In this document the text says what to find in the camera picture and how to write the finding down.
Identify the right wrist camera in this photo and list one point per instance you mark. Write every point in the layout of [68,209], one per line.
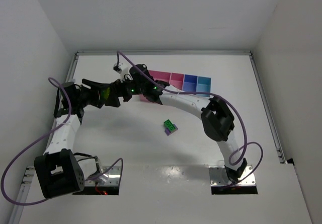
[123,71]

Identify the metal base plate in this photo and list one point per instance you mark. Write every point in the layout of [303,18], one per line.
[109,179]
[219,178]

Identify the purple lego brick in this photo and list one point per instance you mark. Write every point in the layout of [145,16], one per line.
[169,132]

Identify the light blue container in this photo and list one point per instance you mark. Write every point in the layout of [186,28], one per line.
[203,86]

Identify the pink large container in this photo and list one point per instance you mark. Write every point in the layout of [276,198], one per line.
[160,75]

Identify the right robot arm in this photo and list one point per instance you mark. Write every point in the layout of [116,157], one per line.
[217,119]

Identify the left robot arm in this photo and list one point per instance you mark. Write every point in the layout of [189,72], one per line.
[58,171]

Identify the pink small container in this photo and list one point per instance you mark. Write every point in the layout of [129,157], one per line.
[176,80]

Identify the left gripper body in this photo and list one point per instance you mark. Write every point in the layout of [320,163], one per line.
[88,93]

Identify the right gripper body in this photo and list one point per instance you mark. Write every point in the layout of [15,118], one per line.
[120,88]

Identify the dark blue container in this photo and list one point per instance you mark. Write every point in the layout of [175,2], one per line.
[190,83]

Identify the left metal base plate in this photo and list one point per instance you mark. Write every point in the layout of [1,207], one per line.
[109,179]

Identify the yellow-green lego plate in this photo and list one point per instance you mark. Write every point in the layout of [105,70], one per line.
[105,94]

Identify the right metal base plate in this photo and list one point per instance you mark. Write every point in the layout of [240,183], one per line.
[219,178]

